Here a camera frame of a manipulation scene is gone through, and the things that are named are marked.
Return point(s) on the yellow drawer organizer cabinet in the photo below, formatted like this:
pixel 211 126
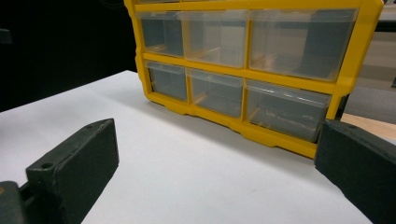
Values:
pixel 369 18

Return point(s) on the set of clear cabinet drawers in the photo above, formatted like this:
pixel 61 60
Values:
pixel 289 40

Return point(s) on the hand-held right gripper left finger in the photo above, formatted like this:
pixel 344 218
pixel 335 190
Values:
pixel 77 168

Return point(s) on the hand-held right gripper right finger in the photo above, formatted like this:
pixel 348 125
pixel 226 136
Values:
pixel 361 168

